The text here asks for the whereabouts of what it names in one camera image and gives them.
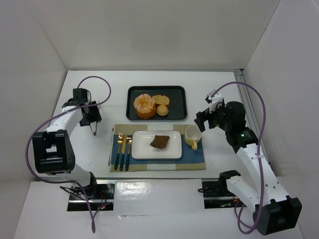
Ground black rectangular tray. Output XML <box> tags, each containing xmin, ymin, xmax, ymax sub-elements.
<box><xmin>126</xmin><ymin>86</ymin><xmax>187</xmax><ymax>121</ymax></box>

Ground aluminium frame rail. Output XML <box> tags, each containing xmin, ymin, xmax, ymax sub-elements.
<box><xmin>234</xmin><ymin>69</ymin><xmax>272</xmax><ymax>167</ymax></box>

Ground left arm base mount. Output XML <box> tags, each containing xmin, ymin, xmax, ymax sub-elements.
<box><xmin>60</xmin><ymin>179</ymin><xmax>116</xmax><ymax>212</ymax></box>

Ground yellow mug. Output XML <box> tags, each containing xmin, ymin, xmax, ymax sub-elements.
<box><xmin>184</xmin><ymin>125</ymin><xmax>202</xmax><ymax>150</ymax></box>

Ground gold knife green handle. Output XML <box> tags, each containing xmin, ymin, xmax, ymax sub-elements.
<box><xmin>120</xmin><ymin>135</ymin><xmax>128</xmax><ymax>171</ymax></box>

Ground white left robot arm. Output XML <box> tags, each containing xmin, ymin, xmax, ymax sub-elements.
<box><xmin>32</xmin><ymin>88</ymin><xmax>102</xmax><ymax>198</ymax></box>

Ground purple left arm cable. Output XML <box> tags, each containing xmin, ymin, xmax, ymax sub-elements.
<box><xmin>25</xmin><ymin>76</ymin><xmax>112</xmax><ymax>234</ymax></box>

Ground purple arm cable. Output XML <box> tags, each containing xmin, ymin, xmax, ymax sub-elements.
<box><xmin>211</xmin><ymin>81</ymin><xmax>266</xmax><ymax>234</ymax></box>
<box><xmin>25</xmin><ymin>76</ymin><xmax>112</xmax><ymax>234</ymax></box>

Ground flat seeded bread slice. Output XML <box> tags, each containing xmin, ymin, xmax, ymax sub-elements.
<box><xmin>152</xmin><ymin>95</ymin><xmax>170</xmax><ymax>107</ymax></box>

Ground small round yellow bun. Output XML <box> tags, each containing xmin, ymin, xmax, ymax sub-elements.
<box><xmin>157</xmin><ymin>105</ymin><xmax>169</xmax><ymax>116</ymax></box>

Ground metal food tongs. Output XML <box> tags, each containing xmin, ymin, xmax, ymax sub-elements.
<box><xmin>89</xmin><ymin>122</ymin><xmax>98</xmax><ymax>136</ymax></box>

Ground gold fork green handle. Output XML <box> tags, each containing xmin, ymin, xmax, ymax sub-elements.
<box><xmin>114</xmin><ymin>133</ymin><xmax>124</xmax><ymax>170</ymax></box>

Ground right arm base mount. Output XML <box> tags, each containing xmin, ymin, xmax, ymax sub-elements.
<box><xmin>197</xmin><ymin>180</ymin><xmax>242</xmax><ymax>209</ymax></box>

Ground large orange flower bread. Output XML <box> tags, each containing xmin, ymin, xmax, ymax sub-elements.
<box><xmin>134</xmin><ymin>94</ymin><xmax>156</xmax><ymax>119</ymax></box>

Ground blue beige placemat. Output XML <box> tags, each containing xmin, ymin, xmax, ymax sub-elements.
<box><xmin>108</xmin><ymin>124</ymin><xmax>206</xmax><ymax>172</ymax></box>

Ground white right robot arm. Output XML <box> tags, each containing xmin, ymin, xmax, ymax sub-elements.
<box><xmin>195</xmin><ymin>100</ymin><xmax>302</xmax><ymax>236</ymax></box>

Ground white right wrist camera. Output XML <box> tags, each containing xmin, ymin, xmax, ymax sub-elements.
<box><xmin>205</xmin><ymin>91</ymin><xmax>224</xmax><ymax>113</ymax></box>

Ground gold spoon green handle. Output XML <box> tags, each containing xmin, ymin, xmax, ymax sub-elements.
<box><xmin>125</xmin><ymin>135</ymin><xmax>133</xmax><ymax>171</ymax></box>

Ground dark brown bread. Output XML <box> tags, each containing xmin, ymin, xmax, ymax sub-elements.
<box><xmin>150</xmin><ymin>135</ymin><xmax>170</xmax><ymax>149</ymax></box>

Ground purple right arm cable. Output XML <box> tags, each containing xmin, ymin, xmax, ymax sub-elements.
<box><xmin>211</xmin><ymin>81</ymin><xmax>266</xmax><ymax>234</ymax></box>

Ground white rectangular plate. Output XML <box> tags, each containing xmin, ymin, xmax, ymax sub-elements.
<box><xmin>131</xmin><ymin>130</ymin><xmax>182</xmax><ymax>160</ymax></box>

